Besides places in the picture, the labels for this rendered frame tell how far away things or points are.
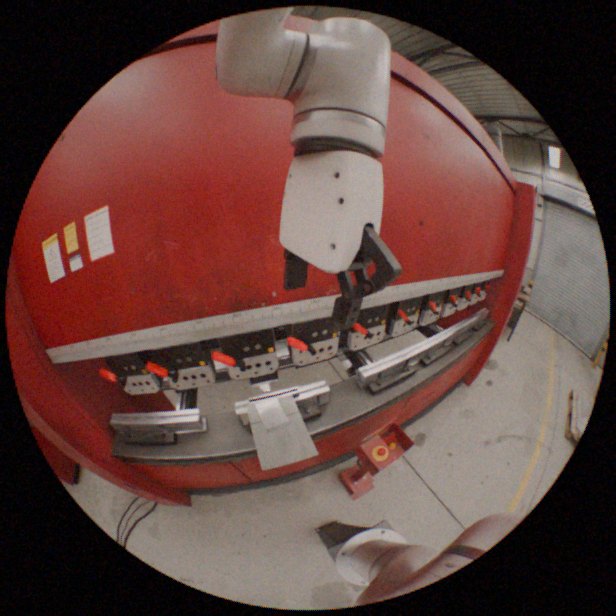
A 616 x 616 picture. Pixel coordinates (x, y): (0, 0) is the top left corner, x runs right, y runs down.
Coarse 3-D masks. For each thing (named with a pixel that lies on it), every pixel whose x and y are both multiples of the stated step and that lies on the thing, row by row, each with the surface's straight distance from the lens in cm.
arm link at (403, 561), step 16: (384, 560) 43; (400, 560) 40; (416, 560) 41; (432, 560) 32; (448, 560) 30; (464, 560) 29; (384, 576) 36; (400, 576) 38; (416, 576) 30; (432, 576) 29; (368, 592) 32; (384, 592) 30; (400, 592) 29
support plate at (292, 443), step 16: (288, 400) 75; (256, 416) 73; (288, 416) 72; (256, 432) 70; (272, 432) 69; (288, 432) 69; (304, 432) 68; (256, 448) 68; (272, 448) 67; (288, 448) 66; (304, 448) 66; (272, 464) 65; (288, 464) 65
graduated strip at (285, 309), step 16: (496, 272) 190; (400, 288) 69; (416, 288) 77; (288, 304) 49; (304, 304) 50; (320, 304) 52; (208, 320) 49; (224, 320) 48; (240, 320) 48; (256, 320) 49; (112, 336) 62; (128, 336) 59; (144, 336) 56; (160, 336) 54; (48, 352) 95; (64, 352) 84
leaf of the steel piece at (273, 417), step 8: (264, 408) 74; (272, 408) 74; (280, 408) 73; (264, 416) 72; (272, 416) 72; (280, 416) 72; (264, 424) 71; (272, 424) 70; (280, 424) 68; (288, 424) 70
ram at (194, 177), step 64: (192, 64) 61; (128, 128) 55; (192, 128) 48; (256, 128) 47; (448, 128) 98; (64, 192) 65; (128, 192) 49; (192, 192) 43; (256, 192) 42; (384, 192) 57; (448, 192) 86; (64, 256) 64; (128, 256) 49; (192, 256) 44; (256, 256) 43; (448, 256) 92; (64, 320) 74; (128, 320) 56; (192, 320) 49
